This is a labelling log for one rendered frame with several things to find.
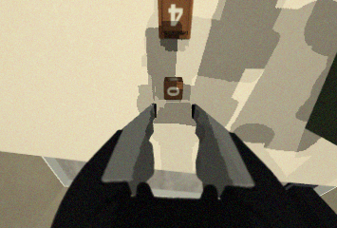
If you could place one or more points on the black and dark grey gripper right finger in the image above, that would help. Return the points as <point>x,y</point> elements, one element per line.
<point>239,176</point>

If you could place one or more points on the brown wooden tray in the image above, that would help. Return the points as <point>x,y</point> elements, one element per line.
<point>175,36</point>

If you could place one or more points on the brown number cube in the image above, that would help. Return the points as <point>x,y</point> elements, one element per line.
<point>173,88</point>
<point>175,16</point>

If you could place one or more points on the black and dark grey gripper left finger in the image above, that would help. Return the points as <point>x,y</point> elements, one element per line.
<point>112,173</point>

